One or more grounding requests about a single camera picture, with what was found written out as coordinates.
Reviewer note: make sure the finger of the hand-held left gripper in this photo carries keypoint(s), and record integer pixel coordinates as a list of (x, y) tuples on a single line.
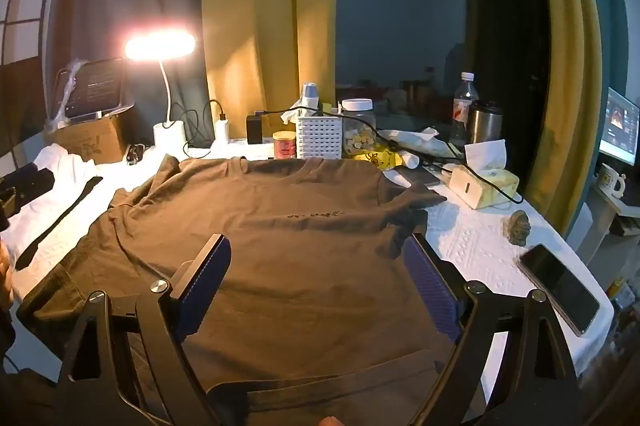
[(7, 208), (30, 183)]

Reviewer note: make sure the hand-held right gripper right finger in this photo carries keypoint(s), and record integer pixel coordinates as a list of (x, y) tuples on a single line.
[(430, 286)]

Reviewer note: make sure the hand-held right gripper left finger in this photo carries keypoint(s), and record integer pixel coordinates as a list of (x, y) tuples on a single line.
[(210, 286)]

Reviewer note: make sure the brown t-shirt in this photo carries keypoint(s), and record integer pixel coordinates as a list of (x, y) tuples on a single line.
[(300, 266)]

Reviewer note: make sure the white folded garment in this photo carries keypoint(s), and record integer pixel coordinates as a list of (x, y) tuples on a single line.
[(65, 166)]

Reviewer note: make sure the cardboard box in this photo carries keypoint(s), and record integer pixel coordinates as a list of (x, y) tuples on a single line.
[(85, 138)]

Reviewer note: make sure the crumpled clear plastic wrap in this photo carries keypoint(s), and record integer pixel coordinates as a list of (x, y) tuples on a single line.
[(62, 106)]

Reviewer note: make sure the small stone figurine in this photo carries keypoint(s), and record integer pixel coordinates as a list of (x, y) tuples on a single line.
[(516, 230)]

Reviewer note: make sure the small dark metal object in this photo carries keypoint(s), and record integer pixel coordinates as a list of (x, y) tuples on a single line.
[(134, 154)]

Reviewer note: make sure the small dark phone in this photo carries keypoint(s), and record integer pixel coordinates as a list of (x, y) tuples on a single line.
[(420, 177)]

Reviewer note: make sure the black tablet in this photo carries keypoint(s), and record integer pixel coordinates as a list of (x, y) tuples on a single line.
[(97, 88)]

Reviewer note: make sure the small white bottle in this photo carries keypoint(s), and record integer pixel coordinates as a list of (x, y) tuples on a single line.
[(410, 160)]

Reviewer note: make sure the black smartphone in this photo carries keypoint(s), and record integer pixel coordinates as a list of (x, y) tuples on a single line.
[(560, 288)]

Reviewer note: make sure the yellow plastic bag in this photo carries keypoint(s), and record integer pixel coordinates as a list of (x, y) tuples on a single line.
[(382, 158)]

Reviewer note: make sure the clear plastic package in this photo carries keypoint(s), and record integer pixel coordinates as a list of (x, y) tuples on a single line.
[(425, 145)]

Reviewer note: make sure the white desk lamp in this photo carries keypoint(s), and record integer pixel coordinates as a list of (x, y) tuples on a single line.
[(170, 136)]

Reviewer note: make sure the white charger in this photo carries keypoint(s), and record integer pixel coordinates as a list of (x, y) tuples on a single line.
[(221, 131)]

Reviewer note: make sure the red can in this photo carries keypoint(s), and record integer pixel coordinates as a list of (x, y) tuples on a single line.
[(284, 147)]

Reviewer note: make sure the black power adapter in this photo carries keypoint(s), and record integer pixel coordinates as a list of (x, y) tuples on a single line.
[(255, 130)]

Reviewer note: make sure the steel thermos mug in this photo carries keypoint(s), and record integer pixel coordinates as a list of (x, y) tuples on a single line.
[(484, 126)]

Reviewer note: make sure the clear jar with white lid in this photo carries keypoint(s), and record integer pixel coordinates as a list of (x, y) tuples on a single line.
[(357, 131)]

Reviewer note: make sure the white side shelf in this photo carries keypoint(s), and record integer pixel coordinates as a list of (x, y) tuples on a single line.
[(600, 216)]

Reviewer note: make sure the white perforated basket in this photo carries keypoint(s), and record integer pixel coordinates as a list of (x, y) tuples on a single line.
[(320, 136)]

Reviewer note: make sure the crumpled white tissue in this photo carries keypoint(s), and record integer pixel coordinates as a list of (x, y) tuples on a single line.
[(291, 116)]

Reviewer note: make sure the clear water bottle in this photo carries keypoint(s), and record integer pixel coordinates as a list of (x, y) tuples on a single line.
[(465, 96)]

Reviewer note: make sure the white mug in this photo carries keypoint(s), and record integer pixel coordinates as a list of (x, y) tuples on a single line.
[(609, 181)]

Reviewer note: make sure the grey-capped white bottle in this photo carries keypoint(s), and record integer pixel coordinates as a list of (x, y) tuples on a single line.
[(310, 95)]

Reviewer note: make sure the computer monitor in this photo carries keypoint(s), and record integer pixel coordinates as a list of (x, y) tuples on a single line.
[(620, 126)]

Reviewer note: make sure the yellow curtain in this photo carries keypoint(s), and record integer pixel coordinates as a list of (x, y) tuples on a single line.
[(270, 6), (570, 56)]

